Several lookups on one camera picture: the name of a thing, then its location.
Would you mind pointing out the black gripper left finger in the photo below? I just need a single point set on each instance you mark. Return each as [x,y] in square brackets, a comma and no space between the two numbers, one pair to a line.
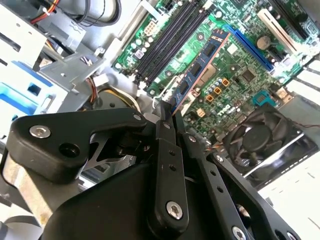
[75,130]

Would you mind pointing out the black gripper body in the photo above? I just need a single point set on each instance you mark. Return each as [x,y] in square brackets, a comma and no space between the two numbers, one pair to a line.
[107,215]

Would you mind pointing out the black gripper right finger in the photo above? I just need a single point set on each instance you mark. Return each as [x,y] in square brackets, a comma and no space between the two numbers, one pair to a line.
[225,182]

